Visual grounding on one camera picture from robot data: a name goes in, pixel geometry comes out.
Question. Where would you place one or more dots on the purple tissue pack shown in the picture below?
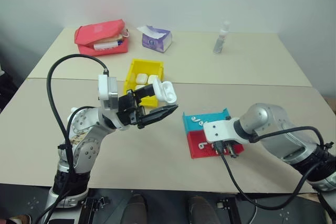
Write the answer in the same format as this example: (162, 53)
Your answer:
(155, 40)

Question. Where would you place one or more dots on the black metal frame bracket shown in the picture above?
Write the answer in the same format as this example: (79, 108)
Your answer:
(94, 209)
(227, 209)

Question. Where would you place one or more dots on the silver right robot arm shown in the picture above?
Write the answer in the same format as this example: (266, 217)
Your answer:
(273, 121)

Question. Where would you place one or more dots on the red plastic tray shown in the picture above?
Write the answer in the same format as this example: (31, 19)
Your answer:
(195, 153)

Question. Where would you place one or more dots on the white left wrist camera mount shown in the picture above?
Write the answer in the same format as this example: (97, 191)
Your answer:
(103, 90)

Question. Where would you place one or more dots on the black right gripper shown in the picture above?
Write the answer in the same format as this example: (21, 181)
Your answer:
(231, 150)

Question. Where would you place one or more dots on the clear spray bottle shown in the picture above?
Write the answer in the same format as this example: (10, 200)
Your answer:
(221, 39)

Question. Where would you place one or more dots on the white earbud case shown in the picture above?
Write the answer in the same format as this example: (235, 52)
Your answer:
(141, 78)
(168, 93)
(152, 79)
(139, 87)

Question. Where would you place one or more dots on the white earbud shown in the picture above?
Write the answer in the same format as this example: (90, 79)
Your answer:
(201, 123)
(202, 145)
(194, 119)

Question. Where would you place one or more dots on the closed white earbud case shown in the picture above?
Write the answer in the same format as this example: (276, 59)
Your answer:
(141, 78)
(152, 79)
(139, 87)

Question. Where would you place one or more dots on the red fabric pouch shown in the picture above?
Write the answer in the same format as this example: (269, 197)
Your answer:
(99, 31)

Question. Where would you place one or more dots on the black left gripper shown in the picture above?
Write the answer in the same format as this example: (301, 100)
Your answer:
(127, 108)

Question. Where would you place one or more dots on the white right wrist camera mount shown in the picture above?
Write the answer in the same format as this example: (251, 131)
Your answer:
(223, 130)

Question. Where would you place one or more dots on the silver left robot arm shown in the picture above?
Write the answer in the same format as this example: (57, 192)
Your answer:
(88, 153)

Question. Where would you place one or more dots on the blue plastic tray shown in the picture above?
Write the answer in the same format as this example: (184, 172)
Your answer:
(212, 116)

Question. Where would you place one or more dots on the white box with red print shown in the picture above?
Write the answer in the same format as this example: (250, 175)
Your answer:
(105, 46)

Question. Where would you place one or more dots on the yellow plastic bin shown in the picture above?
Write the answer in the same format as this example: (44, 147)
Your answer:
(134, 69)

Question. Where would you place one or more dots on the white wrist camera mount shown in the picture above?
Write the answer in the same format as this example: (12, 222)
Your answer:
(103, 90)
(223, 130)

